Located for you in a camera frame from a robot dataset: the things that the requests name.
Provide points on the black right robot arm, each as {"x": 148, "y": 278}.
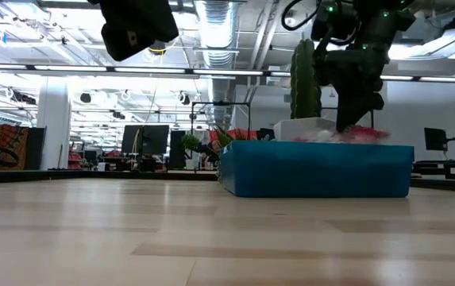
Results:
{"x": 382, "y": 24}

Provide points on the long ceiling light bar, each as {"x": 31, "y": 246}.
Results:
{"x": 151, "y": 70}

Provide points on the colourful patterned panel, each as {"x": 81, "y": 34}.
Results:
{"x": 8, "y": 145}

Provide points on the small plant in white pot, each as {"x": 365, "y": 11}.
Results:
{"x": 190, "y": 142}

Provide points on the black upright box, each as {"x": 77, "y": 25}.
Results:
{"x": 177, "y": 149}

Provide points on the black frame stand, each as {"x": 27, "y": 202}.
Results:
{"x": 219, "y": 104}

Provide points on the monitor on black arm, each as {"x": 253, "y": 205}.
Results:
{"x": 434, "y": 139}

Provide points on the white planter with cactus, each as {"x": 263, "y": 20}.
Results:
{"x": 304, "y": 87}

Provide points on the black table edge rail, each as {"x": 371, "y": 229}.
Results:
{"x": 92, "y": 175}

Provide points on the white pillar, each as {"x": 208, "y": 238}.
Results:
{"x": 53, "y": 123}

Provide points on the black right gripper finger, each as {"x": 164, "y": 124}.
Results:
{"x": 350, "y": 117}

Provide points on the blue plastic basket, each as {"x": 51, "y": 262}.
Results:
{"x": 314, "y": 168}

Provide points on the red popcorn bag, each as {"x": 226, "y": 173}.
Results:
{"x": 366, "y": 134}

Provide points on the black monitor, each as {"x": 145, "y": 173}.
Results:
{"x": 156, "y": 139}
{"x": 131, "y": 139}

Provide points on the silver air duct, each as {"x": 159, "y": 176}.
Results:
{"x": 216, "y": 28}

